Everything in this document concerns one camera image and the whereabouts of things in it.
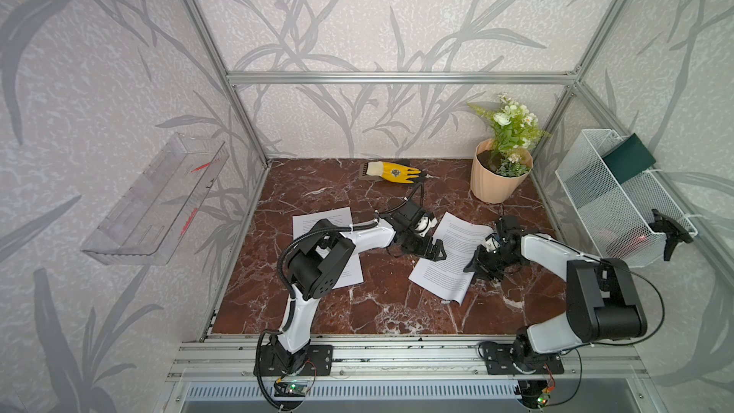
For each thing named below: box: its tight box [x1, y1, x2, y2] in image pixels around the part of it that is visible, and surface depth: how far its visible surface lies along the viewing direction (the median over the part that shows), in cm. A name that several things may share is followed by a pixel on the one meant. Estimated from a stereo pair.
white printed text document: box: [408, 211, 495, 306], surface depth 93 cm
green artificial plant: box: [466, 93, 552, 177], surface depth 95 cm
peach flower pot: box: [470, 138, 533, 205], surface depth 101 cm
